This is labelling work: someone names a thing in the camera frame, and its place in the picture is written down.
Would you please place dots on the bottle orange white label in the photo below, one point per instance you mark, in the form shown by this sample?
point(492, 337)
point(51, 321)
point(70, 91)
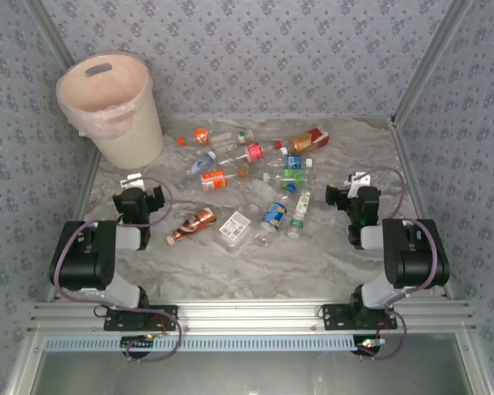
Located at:
point(214, 179)

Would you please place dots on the grey metal panel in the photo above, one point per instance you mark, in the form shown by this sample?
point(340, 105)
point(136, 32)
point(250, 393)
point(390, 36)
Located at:
point(247, 374)

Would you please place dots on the clear bottle green white band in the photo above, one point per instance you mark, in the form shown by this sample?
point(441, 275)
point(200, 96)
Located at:
point(234, 137)

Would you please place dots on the blue yellow Pepsi label bottle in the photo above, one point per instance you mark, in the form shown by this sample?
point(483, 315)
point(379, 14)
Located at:
point(273, 216)

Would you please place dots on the clear bottle blue label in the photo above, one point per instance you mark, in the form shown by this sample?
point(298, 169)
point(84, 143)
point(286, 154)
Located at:
point(293, 161)

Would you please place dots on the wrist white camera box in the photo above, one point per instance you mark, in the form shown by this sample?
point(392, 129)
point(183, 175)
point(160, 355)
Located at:
point(131, 180)
point(358, 182)

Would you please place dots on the aluminium frame bar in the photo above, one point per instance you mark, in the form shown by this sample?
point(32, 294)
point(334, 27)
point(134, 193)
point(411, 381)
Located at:
point(475, 366)
point(24, 366)

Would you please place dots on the cream plastic bin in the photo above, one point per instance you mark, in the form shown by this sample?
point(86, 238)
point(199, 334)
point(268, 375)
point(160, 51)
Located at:
point(136, 140)

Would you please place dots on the orange bottle cap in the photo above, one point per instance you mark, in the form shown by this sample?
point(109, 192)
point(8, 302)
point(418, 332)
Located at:
point(181, 141)

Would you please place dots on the clear plastic clamshell box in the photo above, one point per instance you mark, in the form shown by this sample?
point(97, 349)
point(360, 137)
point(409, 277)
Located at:
point(234, 227)

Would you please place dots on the water bottle purple blue label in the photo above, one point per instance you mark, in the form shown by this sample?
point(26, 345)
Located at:
point(198, 165)

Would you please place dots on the black controller board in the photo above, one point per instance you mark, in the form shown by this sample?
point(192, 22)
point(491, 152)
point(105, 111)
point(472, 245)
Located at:
point(136, 342)
point(368, 345)

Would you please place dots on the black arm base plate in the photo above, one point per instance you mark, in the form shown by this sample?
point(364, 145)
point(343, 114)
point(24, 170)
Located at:
point(333, 319)
point(169, 317)

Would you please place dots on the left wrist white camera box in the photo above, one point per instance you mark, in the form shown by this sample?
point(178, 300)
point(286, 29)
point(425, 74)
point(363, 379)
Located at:
point(131, 180)

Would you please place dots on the short clear bottle green print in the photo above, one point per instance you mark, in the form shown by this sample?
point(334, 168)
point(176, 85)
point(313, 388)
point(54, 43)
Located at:
point(226, 147)

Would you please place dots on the aluminium frame post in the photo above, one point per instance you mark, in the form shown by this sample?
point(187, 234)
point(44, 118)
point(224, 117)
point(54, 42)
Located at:
point(50, 33)
point(430, 61)

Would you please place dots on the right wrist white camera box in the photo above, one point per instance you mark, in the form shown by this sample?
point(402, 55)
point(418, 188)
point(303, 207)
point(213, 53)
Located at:
point(358, 182)

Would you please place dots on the aluminium mounting rail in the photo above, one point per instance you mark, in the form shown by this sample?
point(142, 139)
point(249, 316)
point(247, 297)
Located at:
point(247, 314)

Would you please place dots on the tea bottle red gold label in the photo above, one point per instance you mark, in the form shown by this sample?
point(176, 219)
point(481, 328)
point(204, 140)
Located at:
point(308, 140)

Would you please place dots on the clear bottle white green label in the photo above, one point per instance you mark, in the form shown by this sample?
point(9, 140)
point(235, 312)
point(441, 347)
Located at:
point(300, 207)

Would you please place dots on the bottle copper brown label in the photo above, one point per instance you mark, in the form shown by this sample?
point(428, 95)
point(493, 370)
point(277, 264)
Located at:
point(195, 224)

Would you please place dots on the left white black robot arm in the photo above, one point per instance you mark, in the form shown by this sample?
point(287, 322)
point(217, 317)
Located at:
point(86, 263)

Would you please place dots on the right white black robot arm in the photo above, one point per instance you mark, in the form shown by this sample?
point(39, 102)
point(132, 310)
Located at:
point(420, 263)

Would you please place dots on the clear bottle red label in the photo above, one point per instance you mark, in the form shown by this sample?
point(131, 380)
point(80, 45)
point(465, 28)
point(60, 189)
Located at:
point(254, 152)

